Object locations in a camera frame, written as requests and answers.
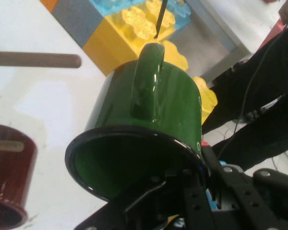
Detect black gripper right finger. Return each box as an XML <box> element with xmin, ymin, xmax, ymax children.
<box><xmin>201</xmin><ymin>144</ymin><xmax>288</xmax><ymax>230</ymax></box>

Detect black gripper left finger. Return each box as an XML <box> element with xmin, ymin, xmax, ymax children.
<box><xmin>74</xmin><ymin>167</ymin><xmax>216</xmax><ymax>230</ymax></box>

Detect green enamel mug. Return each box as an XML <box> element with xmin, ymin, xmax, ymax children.
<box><xmin>64</xmin><ymin>42</ymin><xmax>211</xmax><ymax>205</ymax></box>

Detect person's black trousers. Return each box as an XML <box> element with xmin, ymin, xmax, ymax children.
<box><xmin>201</xmin><ymin>21</ymin><xmax>288</xmax><ymax>172</ymax></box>

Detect red enamel mug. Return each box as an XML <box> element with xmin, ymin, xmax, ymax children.
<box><xmin>0</xmin><ymin>123</ymin><xmax>38</xmax><ymax>230</ymax></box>

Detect brown wooden mug tree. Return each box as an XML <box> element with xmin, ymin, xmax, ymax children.
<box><xmin>0</xmin><ymin>51</ymin><xmax>83</xmax><ymax>152</ymax></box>

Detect grey giant toy brick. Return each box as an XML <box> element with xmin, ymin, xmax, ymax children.
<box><xmin>52</xmin><ymin>0</ymin><xmax>104</xmax><ymax>49</ymax></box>

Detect light blue giant toy brick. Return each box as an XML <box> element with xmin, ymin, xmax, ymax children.
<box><xmin>90</xmin><ymin>0</ymin><xmax>192</xmax><ymax>32</ymax></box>

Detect orange giant toy brick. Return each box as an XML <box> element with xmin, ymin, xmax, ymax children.
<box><xmin>39</xmin><ymin>0</ymin><xmax>60</xmax><ymax>13</ymax></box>

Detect thin grey cable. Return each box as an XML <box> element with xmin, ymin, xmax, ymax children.
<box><xmin>217</xmin><ymin>9</ymin><xmax>288</xmax><ymax>159</ymax></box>

